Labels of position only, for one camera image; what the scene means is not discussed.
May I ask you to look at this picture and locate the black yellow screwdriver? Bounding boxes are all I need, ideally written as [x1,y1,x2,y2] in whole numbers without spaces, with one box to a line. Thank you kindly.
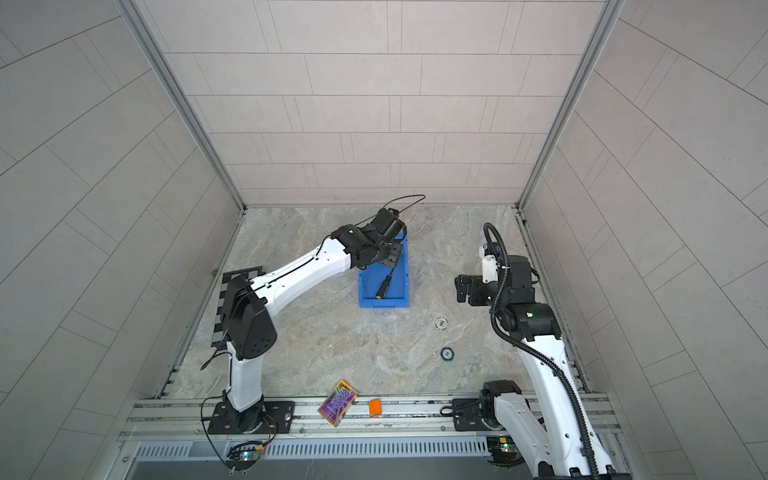
[376,268,395,300]

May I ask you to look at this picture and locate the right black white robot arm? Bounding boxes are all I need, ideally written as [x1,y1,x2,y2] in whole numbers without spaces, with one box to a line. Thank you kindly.
[454,222,631,479]

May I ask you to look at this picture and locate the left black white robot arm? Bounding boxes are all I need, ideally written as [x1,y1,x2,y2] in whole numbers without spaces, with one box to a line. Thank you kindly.
[222,207,407,422]

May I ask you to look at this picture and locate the blue plastic bin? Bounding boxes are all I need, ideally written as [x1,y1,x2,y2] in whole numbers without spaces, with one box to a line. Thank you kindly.
[357,234,410,309]

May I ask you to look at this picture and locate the small orange block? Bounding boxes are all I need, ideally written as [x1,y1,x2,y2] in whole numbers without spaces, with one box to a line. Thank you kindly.
[367,398,383,417]

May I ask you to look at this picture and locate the right circuit board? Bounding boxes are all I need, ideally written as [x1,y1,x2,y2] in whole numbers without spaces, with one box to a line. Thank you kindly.
[486,436,525,468]

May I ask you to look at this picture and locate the circuit board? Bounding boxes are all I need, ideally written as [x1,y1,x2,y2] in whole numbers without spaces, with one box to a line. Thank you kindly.
[486,436,525,468]
[226,441,267,471]

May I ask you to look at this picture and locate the colourful card box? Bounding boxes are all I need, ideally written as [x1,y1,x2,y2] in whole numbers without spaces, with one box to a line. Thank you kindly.
[318,380,358,428]

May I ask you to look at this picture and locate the black white checkerboard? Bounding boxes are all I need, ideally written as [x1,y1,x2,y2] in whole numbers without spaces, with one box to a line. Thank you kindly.
[211,266,268,349]

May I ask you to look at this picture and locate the left circuit board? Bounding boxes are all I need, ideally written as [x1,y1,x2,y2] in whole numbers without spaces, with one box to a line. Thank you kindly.
[226,441,267,471]

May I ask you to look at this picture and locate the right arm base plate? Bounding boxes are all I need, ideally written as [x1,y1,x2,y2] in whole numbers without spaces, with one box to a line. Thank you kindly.
[441,398,503,432]

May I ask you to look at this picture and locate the aluminium rail frame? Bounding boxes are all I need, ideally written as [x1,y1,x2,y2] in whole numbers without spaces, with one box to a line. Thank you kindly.
[119,392,625,445]

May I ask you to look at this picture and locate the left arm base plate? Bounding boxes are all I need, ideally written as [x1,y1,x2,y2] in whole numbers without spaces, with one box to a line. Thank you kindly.
[207,399,296,435]

